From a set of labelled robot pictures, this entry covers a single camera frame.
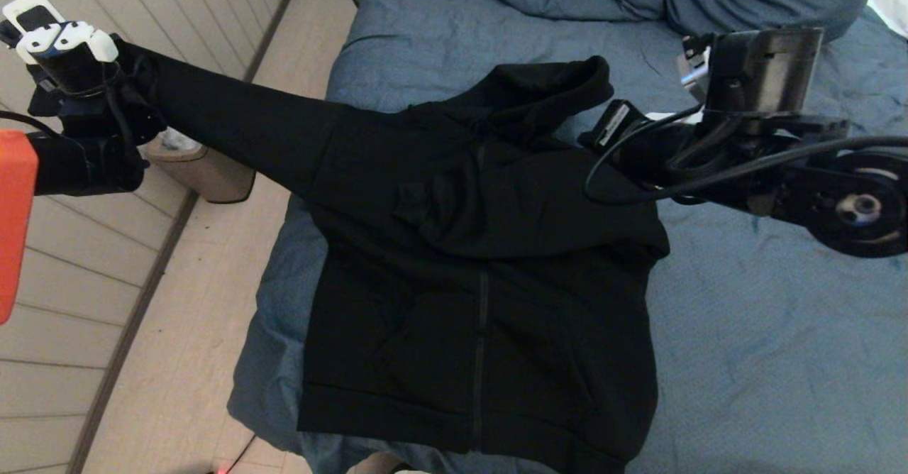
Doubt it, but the blue bed sheet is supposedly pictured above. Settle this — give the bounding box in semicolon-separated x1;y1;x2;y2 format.
228;0;908;474

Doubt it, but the brown trash bin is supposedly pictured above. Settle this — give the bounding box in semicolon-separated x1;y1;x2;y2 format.
142;130;256;205

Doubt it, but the black garment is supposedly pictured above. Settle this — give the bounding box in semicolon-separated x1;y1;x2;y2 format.
113;55;671;474

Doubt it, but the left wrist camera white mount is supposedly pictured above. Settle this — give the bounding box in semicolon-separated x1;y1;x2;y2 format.
0;0;121;116

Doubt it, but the clear plastic bin bag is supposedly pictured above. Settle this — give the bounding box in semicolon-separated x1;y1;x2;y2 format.
157;128;203;154

